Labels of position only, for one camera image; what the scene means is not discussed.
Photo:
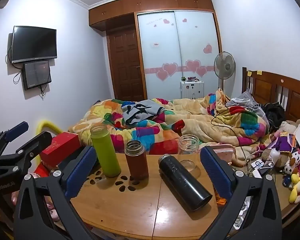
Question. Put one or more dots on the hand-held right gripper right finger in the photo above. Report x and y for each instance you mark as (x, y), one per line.
(218, 173)

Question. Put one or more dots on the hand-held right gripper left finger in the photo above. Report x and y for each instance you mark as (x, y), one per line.
(80, 171)

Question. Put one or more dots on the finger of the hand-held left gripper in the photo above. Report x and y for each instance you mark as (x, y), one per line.
(15, 130)
(41, 140)

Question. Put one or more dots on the black insulated cup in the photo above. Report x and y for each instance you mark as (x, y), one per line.
(183, 180)

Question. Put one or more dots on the green insulated cup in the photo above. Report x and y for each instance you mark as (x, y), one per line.
(105, 152)

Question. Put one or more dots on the clear glass cup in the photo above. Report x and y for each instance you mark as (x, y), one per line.
(188, 146)

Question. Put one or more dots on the brown insulated cup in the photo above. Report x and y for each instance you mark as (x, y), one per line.
(137, 163)

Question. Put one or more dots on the yellow curved tube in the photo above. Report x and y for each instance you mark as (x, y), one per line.
(48, 125)

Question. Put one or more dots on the red gift box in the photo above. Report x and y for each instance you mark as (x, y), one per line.
(60, 147)

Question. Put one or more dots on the white charger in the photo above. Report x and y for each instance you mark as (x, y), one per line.
(258, 164)

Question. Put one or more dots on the colourful patchwork blanket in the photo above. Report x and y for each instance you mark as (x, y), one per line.
(197, 125)

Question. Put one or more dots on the white plastic bottle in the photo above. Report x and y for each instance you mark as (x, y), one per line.
(275, 155)

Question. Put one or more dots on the purple doll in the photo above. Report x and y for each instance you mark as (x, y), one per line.
(282, 142)

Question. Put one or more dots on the cow-print plush toy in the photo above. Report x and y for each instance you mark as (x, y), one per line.
(293, 162)

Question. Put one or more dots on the grey striped pillow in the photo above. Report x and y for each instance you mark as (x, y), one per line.
(245, 100)

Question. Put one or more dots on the black bag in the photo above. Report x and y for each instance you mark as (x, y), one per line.
(273, 113)

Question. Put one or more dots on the yellow plush toy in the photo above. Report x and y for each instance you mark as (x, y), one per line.
(298, 187)

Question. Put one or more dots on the grey and black garment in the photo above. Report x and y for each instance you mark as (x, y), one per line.
(140, 111)

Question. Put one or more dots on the beige plush toy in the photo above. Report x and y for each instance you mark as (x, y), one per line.
(290, 127)

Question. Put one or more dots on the white suitcase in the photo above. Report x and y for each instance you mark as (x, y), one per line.
(192, 90)

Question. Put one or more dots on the wooden bed headboard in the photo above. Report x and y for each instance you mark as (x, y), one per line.
(265, 87)

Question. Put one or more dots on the standing electric fan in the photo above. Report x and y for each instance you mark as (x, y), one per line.
(224, 63)

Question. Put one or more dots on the brown wooden door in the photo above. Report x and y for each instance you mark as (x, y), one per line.
(126, 67)

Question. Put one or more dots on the wooden wardrobe with sliding doors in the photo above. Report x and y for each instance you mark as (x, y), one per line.
(180, 42)

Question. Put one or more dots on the small black wall monitor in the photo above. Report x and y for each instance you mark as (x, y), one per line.
(37, 74)

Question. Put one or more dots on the wall-mounted black television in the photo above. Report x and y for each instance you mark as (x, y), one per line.
(34, 43)

